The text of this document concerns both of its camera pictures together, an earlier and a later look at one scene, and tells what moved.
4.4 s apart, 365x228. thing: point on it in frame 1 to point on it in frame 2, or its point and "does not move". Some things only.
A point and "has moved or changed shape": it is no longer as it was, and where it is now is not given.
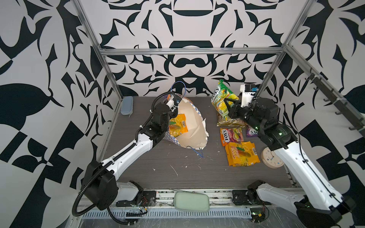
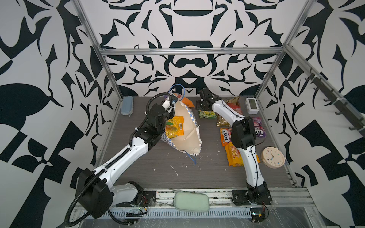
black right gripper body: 248,114 to 200,104
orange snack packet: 232,135 does not move
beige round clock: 270,159 does not move
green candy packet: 221,93 to 206,114
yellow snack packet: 177,125 has moved or changed shape
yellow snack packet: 243,154 does not move
